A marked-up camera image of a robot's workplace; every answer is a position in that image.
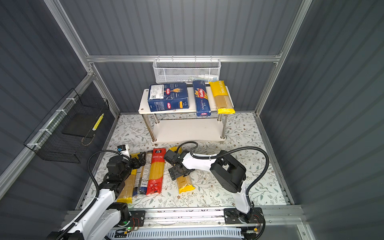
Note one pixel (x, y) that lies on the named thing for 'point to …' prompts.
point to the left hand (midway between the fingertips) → (137, 154)
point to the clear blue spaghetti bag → (143, 175)
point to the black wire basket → (64, 136)
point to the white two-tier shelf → (183, 125)
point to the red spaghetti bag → (156, 177)
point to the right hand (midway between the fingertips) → (181, 173)
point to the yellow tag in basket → (98, 122)
